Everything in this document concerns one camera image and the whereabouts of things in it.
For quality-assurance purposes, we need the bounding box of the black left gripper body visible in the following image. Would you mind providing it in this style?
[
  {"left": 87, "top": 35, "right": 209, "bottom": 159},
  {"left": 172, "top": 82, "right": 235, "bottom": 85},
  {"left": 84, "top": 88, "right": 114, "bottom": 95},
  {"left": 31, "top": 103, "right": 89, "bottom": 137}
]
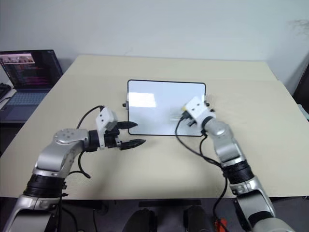
[{"left": 103, "top": 128, "right": 123, "bottom": 150}]

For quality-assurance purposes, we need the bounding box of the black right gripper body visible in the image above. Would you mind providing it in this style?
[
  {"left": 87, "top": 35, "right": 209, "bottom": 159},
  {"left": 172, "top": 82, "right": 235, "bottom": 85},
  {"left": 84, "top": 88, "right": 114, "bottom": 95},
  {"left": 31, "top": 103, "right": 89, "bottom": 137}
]
[{"left": 183, "top": 115, "right": 198, "bottom": 128}]

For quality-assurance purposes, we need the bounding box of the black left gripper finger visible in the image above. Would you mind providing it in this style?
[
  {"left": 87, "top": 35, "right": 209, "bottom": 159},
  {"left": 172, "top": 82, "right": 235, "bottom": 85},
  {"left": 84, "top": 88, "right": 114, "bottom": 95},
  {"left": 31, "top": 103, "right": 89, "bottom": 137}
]
[
  {"left": 119, "top": 139, "right": 147, "bottom": 151},
  {"left": 118, "top": 121, "right": 139, "bottom": 130}
]

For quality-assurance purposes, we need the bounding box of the small black-framed whiteboard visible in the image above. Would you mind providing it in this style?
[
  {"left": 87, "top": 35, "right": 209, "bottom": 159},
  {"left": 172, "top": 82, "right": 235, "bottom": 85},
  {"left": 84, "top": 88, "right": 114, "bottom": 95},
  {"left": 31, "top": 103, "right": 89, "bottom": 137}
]
[{"left": 122, "top": 79, "right": 210, "bottom": 137}]

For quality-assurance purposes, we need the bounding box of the dark rounded shape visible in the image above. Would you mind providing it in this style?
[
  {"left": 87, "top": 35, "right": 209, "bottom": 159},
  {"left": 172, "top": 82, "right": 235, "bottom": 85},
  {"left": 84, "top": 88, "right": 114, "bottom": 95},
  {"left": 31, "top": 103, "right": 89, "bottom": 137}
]
[
  {"left": 123, "top": 208, "right": 158, "bottom": 232},
  {"left": 183, "top": 204, "right": 216, "bottom": 232}
]

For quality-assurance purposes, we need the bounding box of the small red object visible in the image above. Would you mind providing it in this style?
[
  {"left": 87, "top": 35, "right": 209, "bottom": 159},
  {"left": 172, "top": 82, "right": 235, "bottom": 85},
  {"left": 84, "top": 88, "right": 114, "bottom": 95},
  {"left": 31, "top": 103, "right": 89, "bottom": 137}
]
[{"left": 213, "top": 217, "right": 228, "bottom": 232}]

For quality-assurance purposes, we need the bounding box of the open blue laptop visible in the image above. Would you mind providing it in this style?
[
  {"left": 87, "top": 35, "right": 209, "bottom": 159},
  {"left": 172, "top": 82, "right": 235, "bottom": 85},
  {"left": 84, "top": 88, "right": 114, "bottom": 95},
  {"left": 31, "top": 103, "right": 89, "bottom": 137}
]
[{"left": 0, "top": 49, "right": 64, "bottom": 123}]

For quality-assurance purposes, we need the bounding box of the black object beside laptop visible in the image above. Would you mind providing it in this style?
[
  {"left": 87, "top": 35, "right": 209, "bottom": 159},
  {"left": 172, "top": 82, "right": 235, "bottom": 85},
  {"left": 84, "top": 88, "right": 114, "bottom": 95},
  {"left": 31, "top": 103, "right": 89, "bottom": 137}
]
[{"left": 0, "top": 82, "right": 13, "bottom": 103}]

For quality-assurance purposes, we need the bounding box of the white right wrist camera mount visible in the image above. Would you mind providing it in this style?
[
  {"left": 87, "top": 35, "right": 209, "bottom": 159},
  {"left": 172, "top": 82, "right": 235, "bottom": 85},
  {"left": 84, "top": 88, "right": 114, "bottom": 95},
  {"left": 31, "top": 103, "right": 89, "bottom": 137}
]
[{"left": 184, "top": 96, "right": 210, "bottom": 122}]

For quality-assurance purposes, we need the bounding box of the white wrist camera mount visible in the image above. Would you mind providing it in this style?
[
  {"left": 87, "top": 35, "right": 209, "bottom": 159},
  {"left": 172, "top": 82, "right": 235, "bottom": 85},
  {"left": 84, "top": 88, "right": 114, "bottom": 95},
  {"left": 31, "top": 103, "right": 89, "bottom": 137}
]
[
  {"left": 184, "top": 96, "right": 210, "bottom": 122},
  {"left": 95, "top": 106, "right": 119, "bottom": 134}
]

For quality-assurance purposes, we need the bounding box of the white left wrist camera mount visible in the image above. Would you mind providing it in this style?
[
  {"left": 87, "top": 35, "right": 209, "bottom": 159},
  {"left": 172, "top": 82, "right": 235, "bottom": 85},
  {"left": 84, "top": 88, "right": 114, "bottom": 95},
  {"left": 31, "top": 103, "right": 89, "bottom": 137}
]
[{"left": 95, "top": 106, "right": 119, "bottom": 134}]

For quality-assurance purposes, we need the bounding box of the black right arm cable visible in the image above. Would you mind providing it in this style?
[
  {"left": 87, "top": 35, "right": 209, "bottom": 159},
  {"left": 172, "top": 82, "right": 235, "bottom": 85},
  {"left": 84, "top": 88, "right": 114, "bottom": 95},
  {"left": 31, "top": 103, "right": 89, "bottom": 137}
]
[{"left": 174, "top": 115, "right": 230, "bottom": 218}]

